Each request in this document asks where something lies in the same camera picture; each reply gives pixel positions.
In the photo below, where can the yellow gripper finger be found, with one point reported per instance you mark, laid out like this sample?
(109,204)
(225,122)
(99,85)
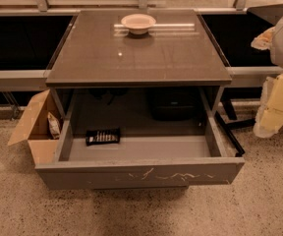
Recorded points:
(264,40)
(269,117)

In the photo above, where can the black rxbar chocolate bar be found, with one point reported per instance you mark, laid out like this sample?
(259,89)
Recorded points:
(102,137)

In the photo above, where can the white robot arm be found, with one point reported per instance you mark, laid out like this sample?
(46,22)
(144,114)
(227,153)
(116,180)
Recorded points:
(276,49)

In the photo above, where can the grey cabinet with counter top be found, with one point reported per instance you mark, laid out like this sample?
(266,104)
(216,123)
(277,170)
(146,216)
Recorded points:
(172,56)

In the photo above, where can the open grey top drawer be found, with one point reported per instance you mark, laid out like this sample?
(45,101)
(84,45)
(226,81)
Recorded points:
(151,154)

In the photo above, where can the white bowl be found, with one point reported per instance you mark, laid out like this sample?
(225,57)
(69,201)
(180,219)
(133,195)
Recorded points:
(138,23)

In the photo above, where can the crumpled snack bag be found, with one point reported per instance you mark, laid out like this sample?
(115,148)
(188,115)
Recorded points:
(54,126)

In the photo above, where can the open cardboard box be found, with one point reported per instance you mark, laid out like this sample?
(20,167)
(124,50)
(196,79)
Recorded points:
(33,127)

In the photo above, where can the black drawer slide rail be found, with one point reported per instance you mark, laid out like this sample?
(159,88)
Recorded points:
(240,151)

